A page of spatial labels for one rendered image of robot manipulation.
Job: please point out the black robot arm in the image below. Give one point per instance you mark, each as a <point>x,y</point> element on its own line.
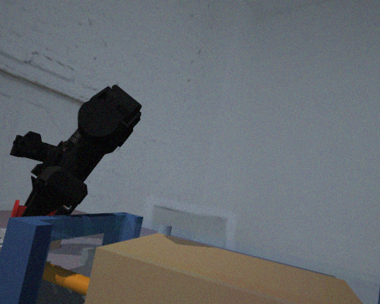
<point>104,123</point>

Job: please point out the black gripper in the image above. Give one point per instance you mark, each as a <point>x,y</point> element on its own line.
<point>55,184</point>

